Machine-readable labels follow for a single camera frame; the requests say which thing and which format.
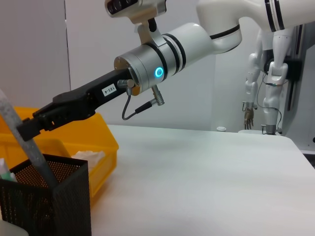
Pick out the grey pen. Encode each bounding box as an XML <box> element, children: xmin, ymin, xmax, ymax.
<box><xmin>0</xmin><ymin>89</ymin><xmax>60</xmax><ymax>189</ymax></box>

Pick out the yellow plastic bin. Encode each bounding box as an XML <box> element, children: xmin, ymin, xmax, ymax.
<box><xmin>0</xmin><ymin>106</ymin><xmax>120</xmax><ymax>199</ymax></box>

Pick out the black vertical rail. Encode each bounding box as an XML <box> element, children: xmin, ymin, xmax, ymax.
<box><xmin>285</xmin><ymin>24</ymin><xmax>306</xmax><ymax>112</ymax></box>

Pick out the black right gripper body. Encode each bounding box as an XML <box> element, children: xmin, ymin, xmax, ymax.
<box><xmin>52</xmin><ymin>68</ymin><xmax>135</xmax><ymax>122</ymax></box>

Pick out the white paper ball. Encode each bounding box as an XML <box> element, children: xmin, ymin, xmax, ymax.
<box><xmin>70</xmin><ymin>149</ymin><xmax>106</xmax><ymax>172</ymax></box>

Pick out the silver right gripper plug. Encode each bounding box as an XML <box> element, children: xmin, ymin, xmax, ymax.
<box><xmin>116</xmin><ymin>78</ymin><xmax>141</xmax><ymax>96</ymax></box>

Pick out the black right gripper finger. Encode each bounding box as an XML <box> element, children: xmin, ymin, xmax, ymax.
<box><xmin>16</xmin><ymin>104</ymin><xmax>72</xmax><ymax>142</ymax></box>

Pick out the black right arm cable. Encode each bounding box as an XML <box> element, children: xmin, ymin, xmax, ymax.
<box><xmin>122</xmin><ymin>85</ymin><xmax>167</xmax><ymax>121</ymax></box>

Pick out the bronze robotic hand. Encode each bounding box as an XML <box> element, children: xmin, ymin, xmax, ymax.
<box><xmin>242</xmin><ymin>107</ymin><xmax>254</xmax><ymax>130</ymax></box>

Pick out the black mesh pen holder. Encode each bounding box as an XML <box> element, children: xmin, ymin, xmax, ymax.
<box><xmin>0</xmin><ymin>153</ymin><xmax>93</xmax><ymax>236</ymax></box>

